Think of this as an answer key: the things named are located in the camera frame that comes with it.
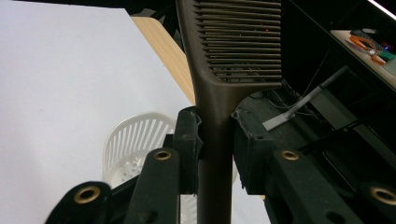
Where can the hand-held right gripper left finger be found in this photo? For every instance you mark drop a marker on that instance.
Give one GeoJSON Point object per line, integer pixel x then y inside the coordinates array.
{"type": "Point", "coordinates": [186, 146]}

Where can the white plastic basket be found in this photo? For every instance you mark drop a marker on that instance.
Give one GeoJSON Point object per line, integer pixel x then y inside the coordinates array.
{"type": "Point", "coordinates": [134, 140]}

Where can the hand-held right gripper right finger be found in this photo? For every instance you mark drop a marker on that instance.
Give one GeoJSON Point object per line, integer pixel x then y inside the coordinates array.
{"type": "Point", "coordinates": [252, 152]}

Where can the grey metal table leg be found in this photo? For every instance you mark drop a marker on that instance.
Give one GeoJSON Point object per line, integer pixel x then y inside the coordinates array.
{"type": "Point", "coordinates": [299, 105]}

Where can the dark green spatula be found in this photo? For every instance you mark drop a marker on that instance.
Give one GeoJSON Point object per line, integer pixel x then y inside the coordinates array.
{"type": "Point", "coordinates": [214, 109]}

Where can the dark side table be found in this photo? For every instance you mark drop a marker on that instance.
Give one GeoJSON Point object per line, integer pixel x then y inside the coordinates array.
{"type": "Point", "coordinates": [367, 62]}

